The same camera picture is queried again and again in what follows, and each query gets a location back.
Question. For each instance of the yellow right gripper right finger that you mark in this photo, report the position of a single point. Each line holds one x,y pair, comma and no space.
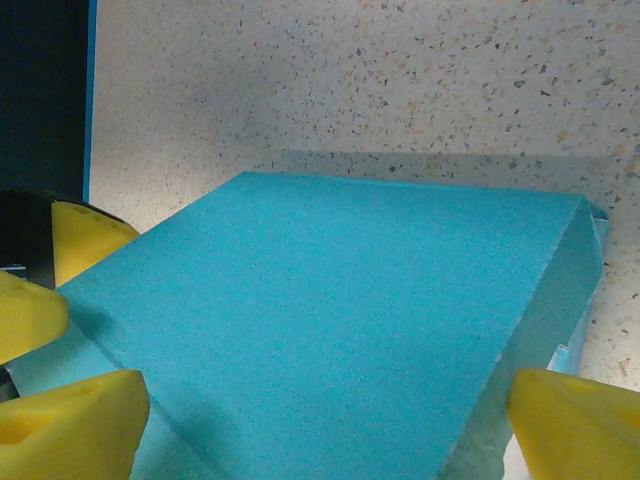
580,435

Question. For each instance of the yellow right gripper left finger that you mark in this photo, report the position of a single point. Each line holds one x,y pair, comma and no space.
65,440

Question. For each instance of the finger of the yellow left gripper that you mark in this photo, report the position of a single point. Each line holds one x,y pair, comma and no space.
25,315
80,235

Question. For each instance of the teal paper box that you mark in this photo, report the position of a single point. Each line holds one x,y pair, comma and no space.
325,300

